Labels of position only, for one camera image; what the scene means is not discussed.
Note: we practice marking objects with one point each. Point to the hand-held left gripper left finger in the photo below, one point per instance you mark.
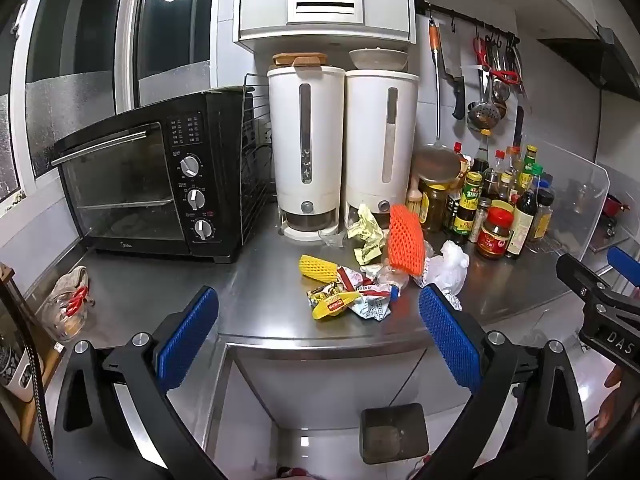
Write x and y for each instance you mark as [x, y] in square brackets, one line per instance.
[190, 340]

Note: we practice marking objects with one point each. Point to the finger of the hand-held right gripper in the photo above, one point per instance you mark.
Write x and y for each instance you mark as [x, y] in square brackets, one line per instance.
[575, 275]
[624, 264]

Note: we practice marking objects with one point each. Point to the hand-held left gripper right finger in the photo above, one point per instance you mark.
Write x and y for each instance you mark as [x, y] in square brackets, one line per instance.
[450, 345]

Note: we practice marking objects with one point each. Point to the white plastic bag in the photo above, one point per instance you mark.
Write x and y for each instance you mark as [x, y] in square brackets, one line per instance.
[450, 265]

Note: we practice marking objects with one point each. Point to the white printed paper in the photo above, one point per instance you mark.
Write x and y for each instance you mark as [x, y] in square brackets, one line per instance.
[372, 307]

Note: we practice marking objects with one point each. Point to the clear plastic bag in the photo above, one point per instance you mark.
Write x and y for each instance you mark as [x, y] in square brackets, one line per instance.
[331, 237]
[392, 276]

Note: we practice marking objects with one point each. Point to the grey trash bin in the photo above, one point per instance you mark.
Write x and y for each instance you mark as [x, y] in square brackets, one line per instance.
[395, 435]

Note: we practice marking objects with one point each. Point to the person's right hand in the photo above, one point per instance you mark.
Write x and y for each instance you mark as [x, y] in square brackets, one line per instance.
[612, 379]

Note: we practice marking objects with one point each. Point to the red pot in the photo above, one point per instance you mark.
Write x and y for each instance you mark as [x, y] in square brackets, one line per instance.
[614, 207]

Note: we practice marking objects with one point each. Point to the clear splash guard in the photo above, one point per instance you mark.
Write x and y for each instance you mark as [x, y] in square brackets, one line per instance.
[575, 195]

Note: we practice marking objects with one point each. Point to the red lidded sauce jar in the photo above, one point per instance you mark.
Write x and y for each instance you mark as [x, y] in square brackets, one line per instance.
[495, 235]

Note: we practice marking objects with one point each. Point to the orange foam fruit net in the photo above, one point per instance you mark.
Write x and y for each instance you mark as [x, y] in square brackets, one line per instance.
[404, 240]

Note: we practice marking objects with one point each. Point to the red white snack wrapper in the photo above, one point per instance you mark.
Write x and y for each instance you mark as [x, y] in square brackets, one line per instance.
[352, 277]

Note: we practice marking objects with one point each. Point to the yellow snack packet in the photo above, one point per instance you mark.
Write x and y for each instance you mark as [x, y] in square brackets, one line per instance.
[332, 305]

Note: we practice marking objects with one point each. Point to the cluster of condiment bottles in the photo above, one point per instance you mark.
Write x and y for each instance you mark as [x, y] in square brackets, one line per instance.
[472, 200]

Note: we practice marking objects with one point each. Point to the yellow green crumpled wrapper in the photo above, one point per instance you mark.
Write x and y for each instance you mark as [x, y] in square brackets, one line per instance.
[367, 235]

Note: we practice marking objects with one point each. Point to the glass jar yellow contents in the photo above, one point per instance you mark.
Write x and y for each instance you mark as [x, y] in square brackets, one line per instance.
[434, 205]

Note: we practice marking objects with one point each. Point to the yellow foam fruit net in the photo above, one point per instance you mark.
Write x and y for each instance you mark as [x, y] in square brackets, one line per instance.
[315, 266]

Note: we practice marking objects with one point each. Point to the bristle brush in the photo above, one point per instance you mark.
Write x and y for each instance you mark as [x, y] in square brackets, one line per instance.
[415, 200]

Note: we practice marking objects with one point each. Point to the black toaster oven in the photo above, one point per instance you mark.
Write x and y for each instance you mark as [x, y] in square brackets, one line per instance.
[125, 185]

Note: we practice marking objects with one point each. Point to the white patterned cup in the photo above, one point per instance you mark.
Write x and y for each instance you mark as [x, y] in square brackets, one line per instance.
[15, 375]

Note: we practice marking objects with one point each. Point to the metal slotted ladle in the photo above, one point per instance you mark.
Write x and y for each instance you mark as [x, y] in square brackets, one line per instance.
[484, 117]

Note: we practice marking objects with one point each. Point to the black range hood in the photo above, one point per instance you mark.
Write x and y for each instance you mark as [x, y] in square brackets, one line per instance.
[590, 57]

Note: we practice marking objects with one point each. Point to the white grain dispenser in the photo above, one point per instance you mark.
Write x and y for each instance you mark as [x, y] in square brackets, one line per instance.
[287, 150]
[365, 150]

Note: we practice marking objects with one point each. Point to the white bowl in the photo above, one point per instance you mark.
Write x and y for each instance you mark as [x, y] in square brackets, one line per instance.
[377, 60]

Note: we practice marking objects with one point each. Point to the dark wooden board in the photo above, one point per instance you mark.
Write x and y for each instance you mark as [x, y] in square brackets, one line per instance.
[285, 57]

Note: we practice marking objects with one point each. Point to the aluminium framed window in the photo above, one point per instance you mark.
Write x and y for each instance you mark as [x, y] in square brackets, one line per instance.
[165, 20]

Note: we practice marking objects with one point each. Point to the white cabinet with vent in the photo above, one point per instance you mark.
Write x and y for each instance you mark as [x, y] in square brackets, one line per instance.
[260, 0]

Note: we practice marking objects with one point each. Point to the black wall rail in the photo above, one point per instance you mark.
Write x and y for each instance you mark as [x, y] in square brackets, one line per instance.
[465, 17]

